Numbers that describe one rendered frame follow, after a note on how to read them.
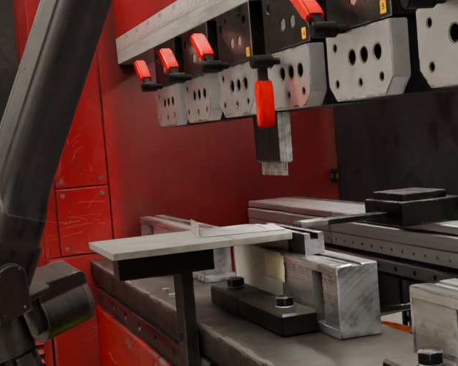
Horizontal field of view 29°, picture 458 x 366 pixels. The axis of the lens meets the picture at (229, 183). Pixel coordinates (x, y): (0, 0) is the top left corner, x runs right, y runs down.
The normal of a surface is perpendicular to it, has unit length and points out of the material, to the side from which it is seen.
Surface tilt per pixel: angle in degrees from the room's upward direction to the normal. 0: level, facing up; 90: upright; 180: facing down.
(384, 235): 90
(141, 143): 90
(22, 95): 75
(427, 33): 90
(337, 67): 90
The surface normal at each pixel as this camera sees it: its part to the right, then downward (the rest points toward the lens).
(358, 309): 0.33, 0.02
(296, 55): -0.94, 0.09
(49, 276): 0.03, -0.93
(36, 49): -0.63, -0.18
